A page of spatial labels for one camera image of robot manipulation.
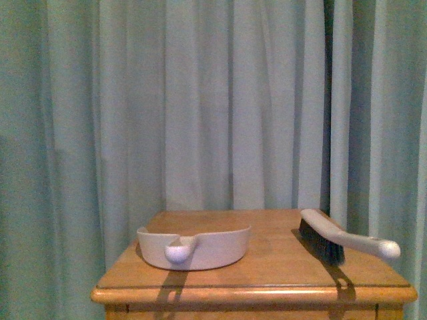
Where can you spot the beige hand brush black bristles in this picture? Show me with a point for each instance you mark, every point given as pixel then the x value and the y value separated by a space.
pixel 329 240

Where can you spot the wooden nightstand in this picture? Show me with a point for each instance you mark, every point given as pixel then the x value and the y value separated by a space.
pixel 277 278

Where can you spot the teal green curtain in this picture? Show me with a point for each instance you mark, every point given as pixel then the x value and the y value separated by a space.
pixel 114 110

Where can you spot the beige plastic dustpan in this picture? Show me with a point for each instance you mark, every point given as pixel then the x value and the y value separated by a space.
pixel 203 251

